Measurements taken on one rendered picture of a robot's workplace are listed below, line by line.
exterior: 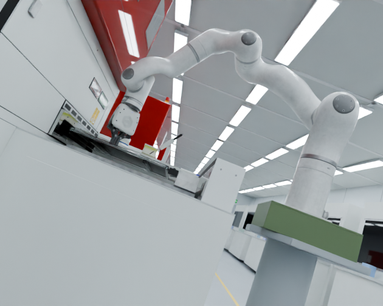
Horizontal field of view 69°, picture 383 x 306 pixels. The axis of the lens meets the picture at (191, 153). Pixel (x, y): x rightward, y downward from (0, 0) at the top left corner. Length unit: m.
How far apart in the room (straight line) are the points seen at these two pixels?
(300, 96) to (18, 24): 0.86
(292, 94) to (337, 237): 0.50
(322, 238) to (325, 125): 0.35
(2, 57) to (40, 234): 0.42
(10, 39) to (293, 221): 0.84
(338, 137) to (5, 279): 1.00
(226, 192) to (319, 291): 4.88
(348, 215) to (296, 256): 4.78
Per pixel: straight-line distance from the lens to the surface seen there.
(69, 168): 0.79
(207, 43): 1.18
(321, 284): 5.62
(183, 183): 0.98
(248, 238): 9.63
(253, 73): 1.17
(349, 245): 0.92
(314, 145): 1.00
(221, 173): 0.82
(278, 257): 0.92
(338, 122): 0.99
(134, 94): 1.13
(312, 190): 0.96
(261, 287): 0.94
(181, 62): 1.15
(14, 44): 0.77
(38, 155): 0.83
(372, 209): 5.18
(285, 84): 1.08
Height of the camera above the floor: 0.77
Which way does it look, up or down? 12 degrees up
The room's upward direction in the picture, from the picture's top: 22 degrees clockwise
